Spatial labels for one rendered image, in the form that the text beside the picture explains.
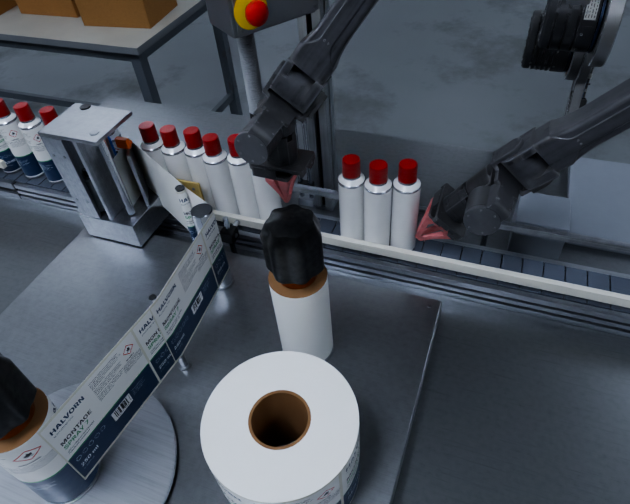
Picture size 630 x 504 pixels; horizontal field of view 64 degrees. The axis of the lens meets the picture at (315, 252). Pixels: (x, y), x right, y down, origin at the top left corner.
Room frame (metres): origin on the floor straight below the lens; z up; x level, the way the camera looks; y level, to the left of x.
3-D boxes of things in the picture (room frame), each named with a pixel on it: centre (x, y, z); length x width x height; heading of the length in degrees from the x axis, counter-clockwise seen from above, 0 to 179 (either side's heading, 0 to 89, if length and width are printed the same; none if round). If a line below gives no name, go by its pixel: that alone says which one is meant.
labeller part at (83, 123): (0.88, 0.41, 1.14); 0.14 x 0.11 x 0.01; 65
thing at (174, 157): (0.92, 0.27, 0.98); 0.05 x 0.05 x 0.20
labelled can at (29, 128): (1.09, 0.63, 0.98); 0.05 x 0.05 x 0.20
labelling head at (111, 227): (0.88, 0.40, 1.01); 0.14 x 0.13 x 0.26; 65
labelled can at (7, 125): (1.12, 0.70, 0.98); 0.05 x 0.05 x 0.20
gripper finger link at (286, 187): (0.76, 0.05, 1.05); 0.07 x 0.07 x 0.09; 65
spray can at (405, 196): (0.73, -0.18, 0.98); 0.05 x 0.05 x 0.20
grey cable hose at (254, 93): (0.95, 0.09, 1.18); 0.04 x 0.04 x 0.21
